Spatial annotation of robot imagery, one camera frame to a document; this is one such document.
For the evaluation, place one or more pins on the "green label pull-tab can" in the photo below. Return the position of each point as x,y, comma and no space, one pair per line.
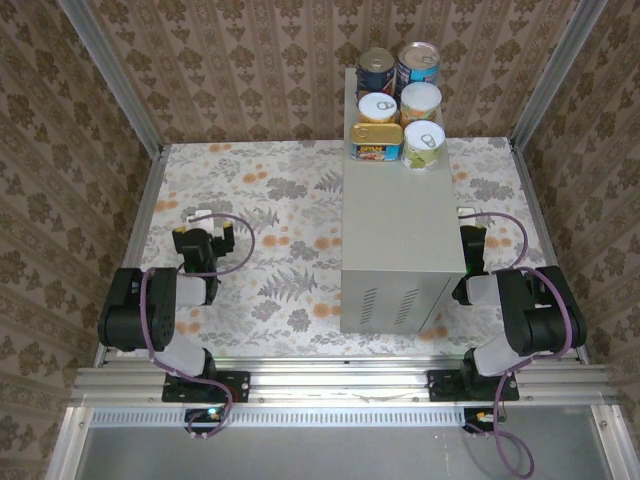
424,145

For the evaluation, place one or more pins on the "gold rectangular meat tin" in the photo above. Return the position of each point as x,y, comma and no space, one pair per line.
376,142

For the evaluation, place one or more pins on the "orange label pull-tab can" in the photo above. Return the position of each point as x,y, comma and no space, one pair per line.
378,107

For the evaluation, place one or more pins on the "large light blue can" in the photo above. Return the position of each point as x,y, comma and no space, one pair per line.
419,62

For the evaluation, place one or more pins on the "dark blue can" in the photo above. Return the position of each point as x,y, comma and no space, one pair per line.
376,67

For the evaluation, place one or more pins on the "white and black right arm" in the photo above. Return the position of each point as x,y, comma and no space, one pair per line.
540,310

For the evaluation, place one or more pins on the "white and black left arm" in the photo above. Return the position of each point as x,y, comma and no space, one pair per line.
135,310

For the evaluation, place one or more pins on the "grey metal box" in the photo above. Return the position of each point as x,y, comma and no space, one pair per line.
400,225

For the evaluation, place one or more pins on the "grey metal lower shelf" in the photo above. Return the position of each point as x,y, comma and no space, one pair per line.
325,455

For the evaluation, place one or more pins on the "aluminium frame post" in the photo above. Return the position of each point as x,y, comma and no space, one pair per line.
560,65
107,65

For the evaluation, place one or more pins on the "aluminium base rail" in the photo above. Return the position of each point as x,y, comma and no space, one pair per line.
340,380

